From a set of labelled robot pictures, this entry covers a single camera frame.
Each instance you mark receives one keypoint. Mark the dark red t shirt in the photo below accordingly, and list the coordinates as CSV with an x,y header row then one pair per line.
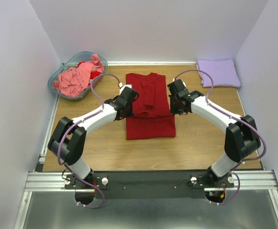
x,y
151,112

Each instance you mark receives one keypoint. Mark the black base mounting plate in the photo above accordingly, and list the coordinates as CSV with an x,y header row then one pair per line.
x,y
151,184

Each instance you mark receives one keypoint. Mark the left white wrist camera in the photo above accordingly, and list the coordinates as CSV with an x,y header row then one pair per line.
x,y
122,87

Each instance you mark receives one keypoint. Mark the folded lavender t shirt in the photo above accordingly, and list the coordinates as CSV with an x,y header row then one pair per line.
x,y
223,72

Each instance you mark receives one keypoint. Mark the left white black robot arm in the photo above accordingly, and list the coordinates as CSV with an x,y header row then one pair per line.
x,y
68,139

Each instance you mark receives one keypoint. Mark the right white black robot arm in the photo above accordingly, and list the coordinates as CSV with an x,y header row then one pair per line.
x,y
241,138

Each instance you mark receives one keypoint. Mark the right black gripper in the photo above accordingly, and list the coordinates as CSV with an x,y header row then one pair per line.
x,y
173,110

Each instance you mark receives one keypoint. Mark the pink t shirt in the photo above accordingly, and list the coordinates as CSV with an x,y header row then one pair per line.
x,y
75,80

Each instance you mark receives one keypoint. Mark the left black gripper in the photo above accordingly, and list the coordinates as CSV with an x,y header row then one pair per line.
x,y
130,112

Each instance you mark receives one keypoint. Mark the clear blue plastic bin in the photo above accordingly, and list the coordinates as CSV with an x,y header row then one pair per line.
x,y
82,56

